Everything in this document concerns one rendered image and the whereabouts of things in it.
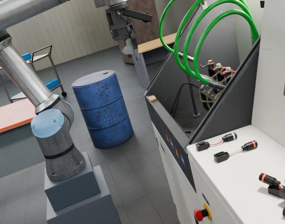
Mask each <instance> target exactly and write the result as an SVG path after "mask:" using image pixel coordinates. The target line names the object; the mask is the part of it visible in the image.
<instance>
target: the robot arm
mask: <svg viewBox="0 0 285 224"><path fill-rule="evenodd" d="M67 1H70V0H4V1H1V2H0V67H1V68H2V69H3V70H4V71H5V73H6V74H7V75H8V76H9V77H10V79H11V80H12V81H13V82H14V83H15V84H16V86H17V87H18V88H19V89H20V90H21V92H22V93H23V94H24V95H25V96H26V97H27V98H28V99H29V101H30V102H31V103H32V104H33V105H34V106H35V114H36V116H35V117H34V118H33V119H32V121H31V128H32V132H33V134H34V135H35V137H36V140H37V142H38V144H39V146H40V148H41V151H42V153H43V155H44V157H45V162H46V173H47V176H48V178H49V179H50V180H52V181H62V180H66V179H69V178H71V177H73V176H75V175H76V174H78V173H79V172H80V171H82V170H83V168H84V167H85V165H86V160H85V158H84V156H83V155H82V153H81V152H80V151H79V150H78V149H77V148H76V147H75V145H74V143H73V140H72V138H71V135H70V133H69V131H70V128H71V125H72V124H73V121H74V110H73V107H72V106H71V105H70V104H69V103H68V102H66V101H64V100H62V99H61V98H60V96H59V95H55V94H52V93H51V91H50V90H49V89H48V88H47V86H46V85H45V84H44V83H43V82H42V80H41V79H40V78H39V77H38V76H37V74H36V73H35V72H34V71H33V69H32V68H31V67H30V66H29V64H28V63H27V62H26V61H25V59H24V58H23V57H22V56H21V55H20V53H19V52H18V51H17V50H16V48H15V47H14V46H13V45H12V37H11V36H10V35H9V33H8V32H7V28H9V27H11V26H13V25H15V24H18V23H20V22H22V21H24V20H27V19H29V18H31V17H33V16H36V15H38V14H40V13H43V12H45V11H47V10H49V9H51V8H54V7H56V6H58V5H60V4H63V3H65V2H67ZM126 1H127V0H106V3H107V6H108V7H109V9H106V10H105V13H106V16H107V20H108V23H109V28H110V32H111V34H112V38H113V39H114V40H115V41H117V40H123V39H125V40H124V41H125V46H124V47H122V49H121V51H122V53H123V54H124V55H134V56H135V59H136V60H138V58H139V50H138V45H137V40H136V37H135V30H134V26H133V23H132V19H130V18H134V19H138V20H142V21H143V22H144V23H148V22H152V19H153V16H152V15H150V14H149V13H147V12H145V13H142V12H138V11H134V10H130V9H127V8H124V7H127V6H128V3H126ZM117 11H119V12H120V13H119V14H118V13H117ZM123 16H127V17H130V18H126V17H123Z"/></svg>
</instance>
